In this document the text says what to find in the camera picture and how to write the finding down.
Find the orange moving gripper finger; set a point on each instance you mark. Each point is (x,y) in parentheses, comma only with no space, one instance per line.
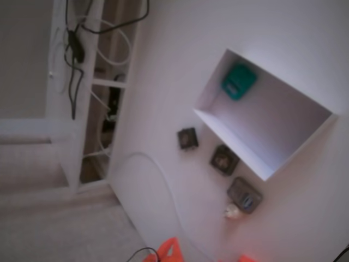
(161,252)

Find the orange fixed gripper finger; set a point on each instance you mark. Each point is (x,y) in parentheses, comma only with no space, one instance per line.
(177,253)

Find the green cube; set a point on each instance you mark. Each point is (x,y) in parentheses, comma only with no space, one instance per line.
(238,82)

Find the white cardboard bin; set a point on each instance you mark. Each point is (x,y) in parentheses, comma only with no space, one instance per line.
(272,122)

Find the small white bear figurine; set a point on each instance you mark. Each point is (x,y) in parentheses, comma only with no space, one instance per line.
(232,211)

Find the grey ink pad case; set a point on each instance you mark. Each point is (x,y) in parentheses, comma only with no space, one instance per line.
(244,195)

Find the black ink pad case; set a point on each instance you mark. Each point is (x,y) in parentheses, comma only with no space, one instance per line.
(187,139)
(225,161)

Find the black plug block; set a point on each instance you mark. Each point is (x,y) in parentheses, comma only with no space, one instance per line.
(113,101)

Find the white metal frame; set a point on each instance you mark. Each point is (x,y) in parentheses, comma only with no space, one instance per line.
(58,82)

